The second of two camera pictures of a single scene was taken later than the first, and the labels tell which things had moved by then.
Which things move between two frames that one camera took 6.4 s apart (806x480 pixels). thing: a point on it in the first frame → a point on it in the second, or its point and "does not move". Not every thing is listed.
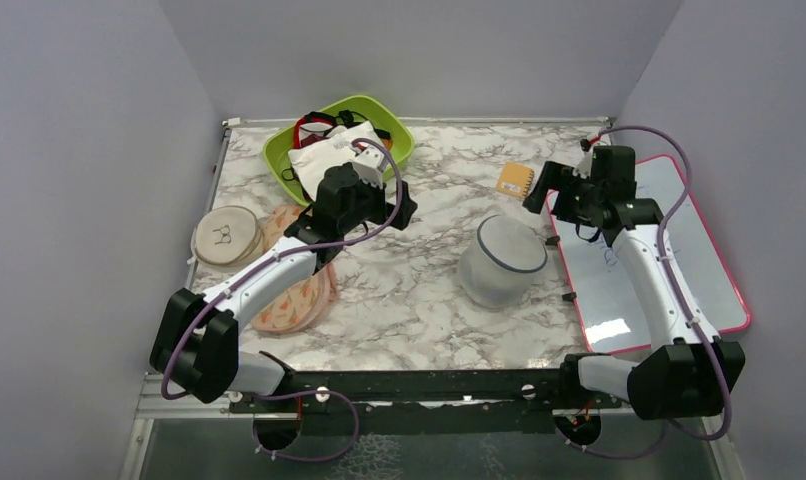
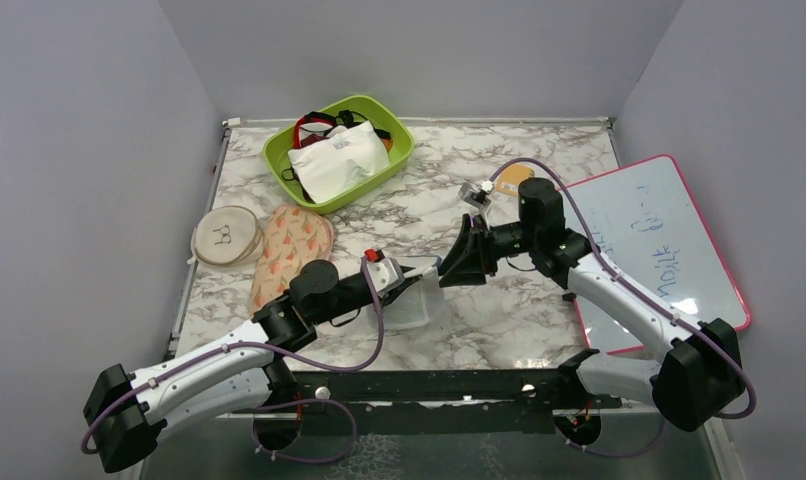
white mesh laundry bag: (496, 271) → (418, 306)
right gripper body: (574, 198) → (494, 245)
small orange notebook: (515, 178) does not move
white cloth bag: (310, 163) does not move
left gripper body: (370, 205) → (352, 297)
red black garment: (314, 126) does not move
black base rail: (432, 401) does not move
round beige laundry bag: (226, 237) does not move
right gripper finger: (550, 179) → (465, 264)
